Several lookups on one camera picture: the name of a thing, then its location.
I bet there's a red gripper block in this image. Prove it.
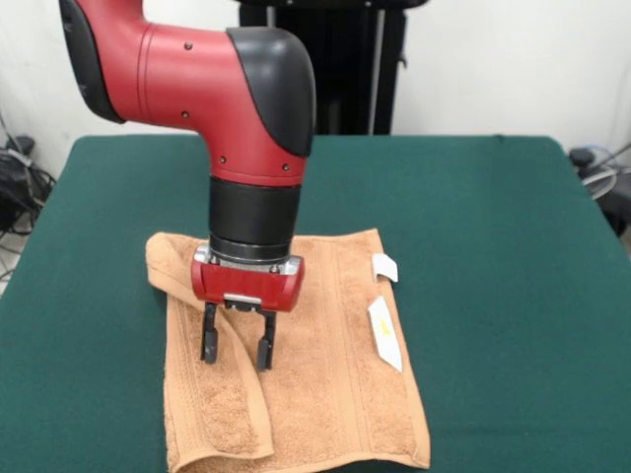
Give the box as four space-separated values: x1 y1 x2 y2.
189 255 306 373

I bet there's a tan terry towel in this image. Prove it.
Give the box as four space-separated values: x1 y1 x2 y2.
144 227 432 473

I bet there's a dark green table cloth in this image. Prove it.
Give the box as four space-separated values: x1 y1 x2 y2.
0 135 631 473

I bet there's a black cable bundle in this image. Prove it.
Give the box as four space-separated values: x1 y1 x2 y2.
0 147 58 237

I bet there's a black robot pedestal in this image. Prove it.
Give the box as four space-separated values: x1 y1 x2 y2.
239 0 411 137

